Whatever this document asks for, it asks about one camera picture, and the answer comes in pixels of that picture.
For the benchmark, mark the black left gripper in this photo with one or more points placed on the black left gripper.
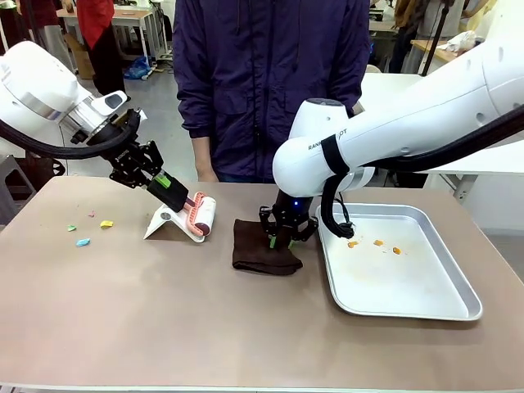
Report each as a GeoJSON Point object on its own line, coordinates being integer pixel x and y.
{"type": "Point", "coordinates": [127, 161]}

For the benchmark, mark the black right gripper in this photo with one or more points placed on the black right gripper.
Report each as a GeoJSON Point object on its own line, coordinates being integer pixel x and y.
{"type": "Point", "coordinates": [290, 210]}

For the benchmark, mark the brown microfiber cloth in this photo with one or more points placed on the brown microfiber cloth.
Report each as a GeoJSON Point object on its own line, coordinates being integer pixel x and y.
{"type": "Point", "coordinates": [254, 249]}

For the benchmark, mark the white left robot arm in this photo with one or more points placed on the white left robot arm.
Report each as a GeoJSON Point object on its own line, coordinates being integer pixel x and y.
{"type": "Point", "coordinates": [32, 82]}

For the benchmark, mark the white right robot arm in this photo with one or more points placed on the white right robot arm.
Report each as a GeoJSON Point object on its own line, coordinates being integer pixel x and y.
{"type": "Point", "coordinates": [409, 118]}

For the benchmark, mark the person's right hand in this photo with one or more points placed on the person's right hand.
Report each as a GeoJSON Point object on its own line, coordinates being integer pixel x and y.
{"type": "Point", "coordinates": [204, 161]}

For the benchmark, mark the white lint roller stand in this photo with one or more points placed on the white lint roller stand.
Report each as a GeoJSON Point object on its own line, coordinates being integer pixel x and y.
{"type": "Point", "coordinates": [157, 225]}

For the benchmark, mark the yellow paper scrap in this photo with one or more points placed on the yellow paper scrap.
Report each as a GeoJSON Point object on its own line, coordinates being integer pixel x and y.
{"type": "Point", "coordinates": [107, 224]}

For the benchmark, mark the blue paper scrap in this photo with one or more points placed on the blue paper scrap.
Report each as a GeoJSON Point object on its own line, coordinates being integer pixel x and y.
{"type": "Point", "coordinates": [82, 242]}

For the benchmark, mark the blue plastic bag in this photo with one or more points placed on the blue plastic bag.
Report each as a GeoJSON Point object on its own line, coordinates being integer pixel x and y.
{"type": "Point", "coordinates": [137, 69]}

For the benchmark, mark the silver metal tray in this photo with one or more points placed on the silver metal tray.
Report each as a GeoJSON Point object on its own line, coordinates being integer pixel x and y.
{"type": "Point", "coordinates": [389, 278]}

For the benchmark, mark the cardboard box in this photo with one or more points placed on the cardboard box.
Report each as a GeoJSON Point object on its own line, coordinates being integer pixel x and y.
{"type": "Point", "coordinates": [82, 57]}

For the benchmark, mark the bystander in red top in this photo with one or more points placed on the bystander in red top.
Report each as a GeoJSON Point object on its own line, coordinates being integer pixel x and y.
{"type": "Point", "coordinates": [102, 41]}

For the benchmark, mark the wooden background desk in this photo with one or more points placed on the wooden background desk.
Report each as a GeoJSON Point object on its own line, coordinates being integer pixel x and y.
{"type": "Point", "coordinates": [131, 18]}

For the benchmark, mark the person in navy jacket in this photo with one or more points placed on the person in navy jacket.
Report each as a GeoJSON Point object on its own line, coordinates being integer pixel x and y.
{"type": "Point", "coordinates": [266, 73]}

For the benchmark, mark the white side table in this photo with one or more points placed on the white side table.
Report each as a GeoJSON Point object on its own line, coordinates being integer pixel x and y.
{"type": "Point", "coordinates": [389, 88]}

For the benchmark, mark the black tripod pole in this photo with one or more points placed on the black tripod pole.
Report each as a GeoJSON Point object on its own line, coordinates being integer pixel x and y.
{"type": "Point", "coordinates": [436, 37]}

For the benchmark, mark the white plastic bag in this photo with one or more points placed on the white plastic bag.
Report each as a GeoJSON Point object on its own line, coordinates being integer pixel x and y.
{"type": "Point", "coordinates": [460, 41]}

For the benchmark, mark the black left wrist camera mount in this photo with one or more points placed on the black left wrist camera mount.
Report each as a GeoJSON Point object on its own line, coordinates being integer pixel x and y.
{"type": "Point", "coordinates": [110, 137]}

